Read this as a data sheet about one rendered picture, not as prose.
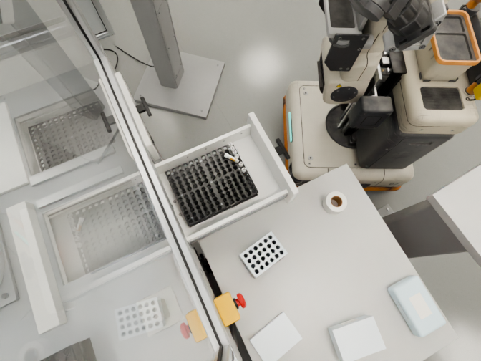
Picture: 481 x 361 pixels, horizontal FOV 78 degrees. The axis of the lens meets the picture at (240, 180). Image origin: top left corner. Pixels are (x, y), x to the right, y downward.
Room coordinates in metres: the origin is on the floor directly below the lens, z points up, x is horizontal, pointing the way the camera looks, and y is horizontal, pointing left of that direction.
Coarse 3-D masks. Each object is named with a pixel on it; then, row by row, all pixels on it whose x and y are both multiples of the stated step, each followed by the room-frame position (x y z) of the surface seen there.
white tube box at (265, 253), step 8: (264, 240) 0.12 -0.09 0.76; (272, 240) 0.12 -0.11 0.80; (248, 248) 0.09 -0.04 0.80; (256, 248) 0.10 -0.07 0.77; (264, 248) 0.10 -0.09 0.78; (272, 248) 0.10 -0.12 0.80; (280, 248) 0.10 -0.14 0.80; (240, 256) 0.06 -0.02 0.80; (248, 256) 0.07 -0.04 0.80; (256, 256) 0.07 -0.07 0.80; (264, 256) 0.07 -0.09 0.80; (272, 256) 0.07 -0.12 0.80; (280, 256) 0.07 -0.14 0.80; (248, 264) 0.04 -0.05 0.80; (256, 264) 0.05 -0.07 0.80; (264, 264) 0.05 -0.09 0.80; (272, 264) 0.05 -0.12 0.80; (256, 272) 0.02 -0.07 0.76
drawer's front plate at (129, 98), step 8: (120, 80) 0.56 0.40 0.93; (128, 88) 0.59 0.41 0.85; (128, 96) 0.51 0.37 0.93; (128, 104) 0.48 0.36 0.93; (136, 112) 0.45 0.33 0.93; (136, 120) 0.43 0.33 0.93; (144, 128) 0.40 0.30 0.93; (144, 136) 0.38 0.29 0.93; (152, 144) 0.38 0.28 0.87; (152, 152) 0.35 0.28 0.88
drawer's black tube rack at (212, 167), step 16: (192, 160) 0.32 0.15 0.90; (208, 160) 0.33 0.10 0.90; (224, 160) 0.33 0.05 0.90; (176, 176) 0.27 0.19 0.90; (192, 176) 0.29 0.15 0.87; (208, 176) 0.28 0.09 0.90; (224, 176) 0.28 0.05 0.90; (240, 176) 0.30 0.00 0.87; (176, 192) 0.22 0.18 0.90; (192, 192) 0.23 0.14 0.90; (208, 192) 0.23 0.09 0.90; (224, 192) 0.23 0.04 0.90; (240, 192) 0.25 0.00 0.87; (192, 208) 0.19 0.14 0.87; (208, 208) 0.18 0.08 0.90; (224, 208) 0.19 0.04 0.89; (192, 224) 0.14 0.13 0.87
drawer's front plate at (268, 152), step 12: (252, 120) 0.46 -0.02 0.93; (252, 132) 0.45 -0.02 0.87; (264, 132) 0.42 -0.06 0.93; (264, 144) 0.39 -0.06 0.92; (264, 156) 0.38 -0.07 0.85; (276, 156) 0.35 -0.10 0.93; (276, 168) 0.32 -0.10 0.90; (276, 180) 0.30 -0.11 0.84; (288, 180) 0.28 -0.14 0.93; (288, 192) 0.25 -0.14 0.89
